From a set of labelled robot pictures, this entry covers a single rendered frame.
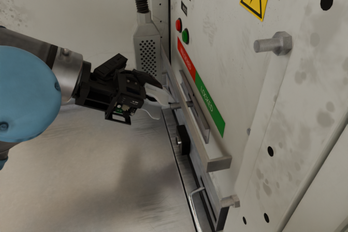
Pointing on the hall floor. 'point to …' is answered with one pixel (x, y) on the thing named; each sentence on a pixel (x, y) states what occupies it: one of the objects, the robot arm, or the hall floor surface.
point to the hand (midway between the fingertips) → (169, 100)
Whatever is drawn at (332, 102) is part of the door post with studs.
